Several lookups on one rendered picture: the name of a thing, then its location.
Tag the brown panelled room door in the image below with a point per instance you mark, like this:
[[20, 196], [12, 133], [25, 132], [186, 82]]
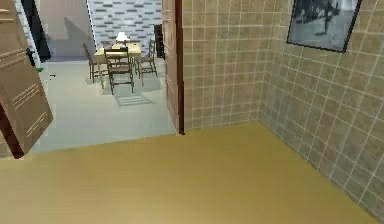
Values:
[[20, 100], [172, 63]]

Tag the dark wooden slatted chair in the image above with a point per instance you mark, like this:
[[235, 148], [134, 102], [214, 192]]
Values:
[[119, 68], [91, 61], [148, 60]]

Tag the black tall cabinet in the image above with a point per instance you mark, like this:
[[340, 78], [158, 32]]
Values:
[[159, 40]]

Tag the pale yellow dining table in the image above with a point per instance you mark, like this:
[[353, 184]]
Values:
[[133, 50]]

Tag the white shade table lamp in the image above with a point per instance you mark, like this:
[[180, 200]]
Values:
[[122, 37]]

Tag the black framed grey picture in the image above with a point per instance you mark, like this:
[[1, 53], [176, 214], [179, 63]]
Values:
[[323, 23]]

